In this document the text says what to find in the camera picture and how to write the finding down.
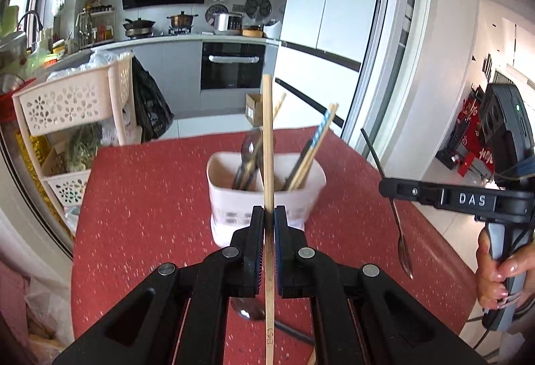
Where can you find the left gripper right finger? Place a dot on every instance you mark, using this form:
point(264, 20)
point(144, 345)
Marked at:
point(361, 315)

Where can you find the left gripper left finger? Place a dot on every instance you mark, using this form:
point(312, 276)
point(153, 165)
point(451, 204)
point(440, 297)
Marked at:
point(177, 315)

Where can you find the plain bamboo chopstick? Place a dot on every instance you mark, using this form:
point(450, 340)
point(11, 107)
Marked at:
point(269, 190)

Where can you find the dark handled metal spoon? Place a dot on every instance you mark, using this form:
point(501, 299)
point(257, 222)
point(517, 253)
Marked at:
point(251, 150)

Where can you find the kitchen faucet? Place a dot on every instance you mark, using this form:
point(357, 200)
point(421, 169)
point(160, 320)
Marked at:
point(31, 24)

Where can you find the person's right hand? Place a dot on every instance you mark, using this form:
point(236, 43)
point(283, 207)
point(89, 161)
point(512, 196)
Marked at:
point(491, 275)

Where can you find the red decoration rack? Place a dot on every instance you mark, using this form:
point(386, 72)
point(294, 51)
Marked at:
point(465, 149)

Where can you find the pink utensil holder caddy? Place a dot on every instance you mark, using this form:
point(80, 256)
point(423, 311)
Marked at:
point(232, 209)

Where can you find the bamboo chopstick middle diagonal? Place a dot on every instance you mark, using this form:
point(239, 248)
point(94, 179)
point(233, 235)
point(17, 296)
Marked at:
point(309, 155)

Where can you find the black hanging bag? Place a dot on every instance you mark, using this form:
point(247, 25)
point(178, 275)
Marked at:
point(153, 114)

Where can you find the small cardboard box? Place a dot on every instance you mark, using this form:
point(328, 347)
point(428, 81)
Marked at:
point(254, 109)

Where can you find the pink plastic storage cart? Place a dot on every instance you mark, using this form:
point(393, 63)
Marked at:
point(55, 107)

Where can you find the black built-in oven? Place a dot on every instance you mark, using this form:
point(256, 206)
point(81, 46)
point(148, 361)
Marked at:
point(231, 65)

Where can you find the white refrigerator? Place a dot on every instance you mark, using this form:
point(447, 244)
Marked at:
point(323, 43)

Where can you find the black wok on stove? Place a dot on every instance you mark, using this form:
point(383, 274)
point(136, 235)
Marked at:
point(135, 29)

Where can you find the copper stock pot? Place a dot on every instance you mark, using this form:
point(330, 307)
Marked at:
point(182, 21)

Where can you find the silver rice cooker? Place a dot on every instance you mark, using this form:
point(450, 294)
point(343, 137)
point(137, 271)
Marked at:
point(228, 23)

